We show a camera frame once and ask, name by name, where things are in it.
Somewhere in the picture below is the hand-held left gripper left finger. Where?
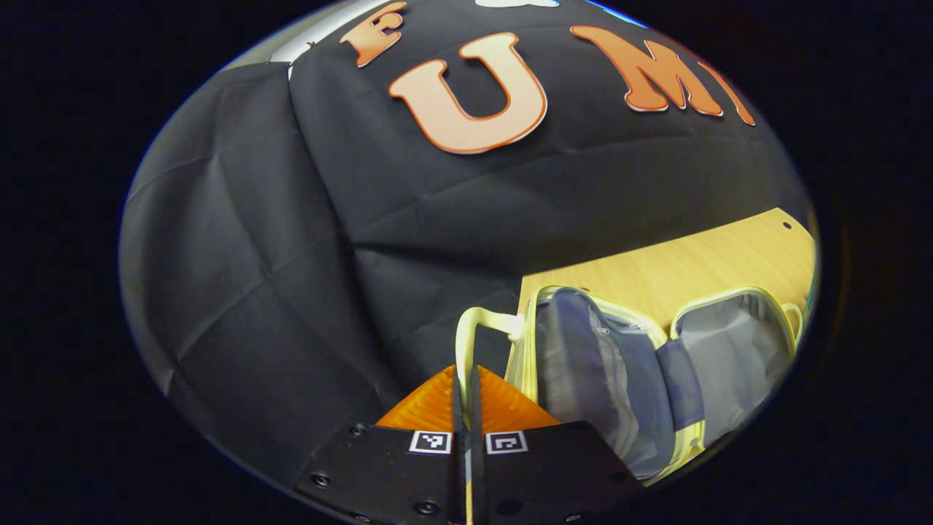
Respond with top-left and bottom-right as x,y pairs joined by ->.
295,365 -> 467,525

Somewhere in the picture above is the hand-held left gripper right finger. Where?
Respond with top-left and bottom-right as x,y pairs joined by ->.
468,365 -> 646,525

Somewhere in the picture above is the pale yellow suitcase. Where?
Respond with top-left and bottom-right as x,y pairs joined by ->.
456,284 -> 805,488

